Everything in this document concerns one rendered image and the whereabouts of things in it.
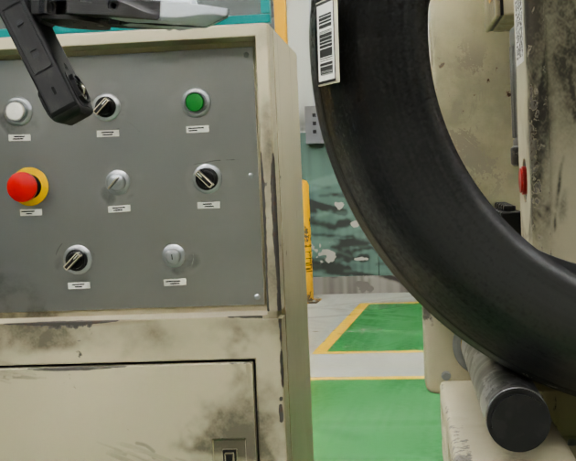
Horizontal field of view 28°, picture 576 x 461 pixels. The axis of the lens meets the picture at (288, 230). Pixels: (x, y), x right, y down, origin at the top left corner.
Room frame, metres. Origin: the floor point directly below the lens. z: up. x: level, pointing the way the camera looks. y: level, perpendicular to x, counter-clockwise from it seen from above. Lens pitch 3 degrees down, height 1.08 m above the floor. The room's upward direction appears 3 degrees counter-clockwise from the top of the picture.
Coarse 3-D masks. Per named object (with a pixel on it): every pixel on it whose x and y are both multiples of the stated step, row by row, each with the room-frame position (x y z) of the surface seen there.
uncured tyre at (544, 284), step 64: (320, 0) 0.84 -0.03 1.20; (384, 0) 0.80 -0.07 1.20; (384, 64) 0.80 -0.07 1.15; (320, 128) 0.87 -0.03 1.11; (384, 128) 0.80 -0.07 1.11; (384, 192) 0.81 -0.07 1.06; (448, 192) 0.79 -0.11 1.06; (384, 256) 0.85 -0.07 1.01; (448, 256) 0.80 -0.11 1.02; (512, 256) 0.79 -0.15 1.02; (448, 320) 0.83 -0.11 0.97; (512, 320) 0.79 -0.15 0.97
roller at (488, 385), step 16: (464, 352) 1.06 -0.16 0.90; (480, 352) 0.98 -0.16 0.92; (480, 368) 0.92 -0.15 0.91; (496, 368) 0.88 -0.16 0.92; (480, 384) 0.88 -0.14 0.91; (496, 384) 0.83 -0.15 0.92; (512, 384) 0.81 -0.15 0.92; (528, 384) 0.82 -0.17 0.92; (480, 400) 0.85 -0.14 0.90; (496, 400) 0.79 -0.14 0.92; (512, 400) 0.79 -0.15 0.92; (528, 400) 0.79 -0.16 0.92; (496, 416) 0.79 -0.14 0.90; (512, 416) 0.79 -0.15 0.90; (528, 416) 0.79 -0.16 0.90; (544, 416) 0.79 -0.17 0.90; (496, 432) 0.79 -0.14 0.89; (512, 432) 0.79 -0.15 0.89; (528, 432) 0.79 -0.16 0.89; (544, 432) 0.79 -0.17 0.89; (512, 448) 0.79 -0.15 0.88; (528, 448) 0.79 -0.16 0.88
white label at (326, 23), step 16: (336, 0) 0.80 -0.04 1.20; (320, 16) 0.83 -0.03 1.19; (336, 16) 0.80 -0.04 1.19; (320, 32) 0.83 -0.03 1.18; (336, 32) 0.80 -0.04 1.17; (320, 48) 0.83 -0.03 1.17; (336, 48) 0.80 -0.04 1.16; (320, 64) 0.83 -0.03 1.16; (336, 64) 0.80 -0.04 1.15; (320, 80) 0.83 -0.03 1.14; (336, 80) 0.80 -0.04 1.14
